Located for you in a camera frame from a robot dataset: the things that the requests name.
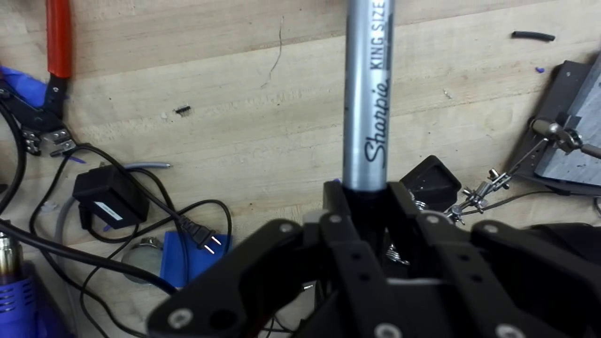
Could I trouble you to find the red handled pliers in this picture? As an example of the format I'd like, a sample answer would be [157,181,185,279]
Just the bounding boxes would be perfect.
[12,0,82,158]

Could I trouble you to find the black outlet power cable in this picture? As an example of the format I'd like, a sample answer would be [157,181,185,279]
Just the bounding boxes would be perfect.
[0,219,181,297]

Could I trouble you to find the helping hands grey base plate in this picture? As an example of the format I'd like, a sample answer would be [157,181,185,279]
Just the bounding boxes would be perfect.
[448,53,601,224]

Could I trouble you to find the small black block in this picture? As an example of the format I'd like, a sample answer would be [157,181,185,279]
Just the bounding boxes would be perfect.
[401,155,465,213]

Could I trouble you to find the small blue plastic piece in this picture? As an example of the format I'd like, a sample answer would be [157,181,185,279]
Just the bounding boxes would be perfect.
[0,65,42,112]

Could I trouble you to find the blue tape roll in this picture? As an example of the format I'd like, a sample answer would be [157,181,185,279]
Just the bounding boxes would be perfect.
[159,232,234,290]

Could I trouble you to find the silver black Sharpie marker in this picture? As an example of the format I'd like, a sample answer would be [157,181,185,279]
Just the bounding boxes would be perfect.
[341,0,399,194]

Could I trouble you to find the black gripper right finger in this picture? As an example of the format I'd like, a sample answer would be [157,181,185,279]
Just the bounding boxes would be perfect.
[388,181,601,338]

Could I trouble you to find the black power adapter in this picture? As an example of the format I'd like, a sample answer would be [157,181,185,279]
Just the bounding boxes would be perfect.
[72,164,153,232]

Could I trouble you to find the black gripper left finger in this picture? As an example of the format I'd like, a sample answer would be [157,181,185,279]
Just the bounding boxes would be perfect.
[147,181,403,338]

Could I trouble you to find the blue hot air gun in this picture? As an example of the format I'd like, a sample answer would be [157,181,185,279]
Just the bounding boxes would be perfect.
[0,232,65,338]

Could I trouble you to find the black two-prong plug cable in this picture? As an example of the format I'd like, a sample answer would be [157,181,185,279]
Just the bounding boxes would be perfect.
[63,142,236,260]

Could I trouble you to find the short black tubing piece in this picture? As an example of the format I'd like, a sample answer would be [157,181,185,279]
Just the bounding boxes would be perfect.
[510,29,559,44]

